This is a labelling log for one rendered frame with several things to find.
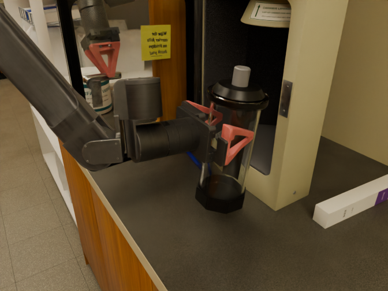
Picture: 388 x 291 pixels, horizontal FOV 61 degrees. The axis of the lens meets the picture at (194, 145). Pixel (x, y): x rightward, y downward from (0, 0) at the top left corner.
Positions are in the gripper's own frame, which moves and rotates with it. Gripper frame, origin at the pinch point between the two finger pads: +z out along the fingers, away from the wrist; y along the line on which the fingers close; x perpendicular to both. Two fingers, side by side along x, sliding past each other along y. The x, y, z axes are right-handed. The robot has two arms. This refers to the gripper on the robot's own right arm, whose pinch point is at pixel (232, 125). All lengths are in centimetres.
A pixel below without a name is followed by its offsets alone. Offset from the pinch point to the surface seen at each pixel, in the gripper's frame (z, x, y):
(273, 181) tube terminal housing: 12.0, 14.0, -2.5
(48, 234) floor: -20, 123, 127
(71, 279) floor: -16, 121, 86
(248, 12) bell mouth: 11.4, -17.9, 13.3
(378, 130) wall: 55, 10, 0
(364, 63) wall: 53, -6, 9
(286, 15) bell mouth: 13.7, -18.5, 5.2
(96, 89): -17.2, -0.9, 24.2
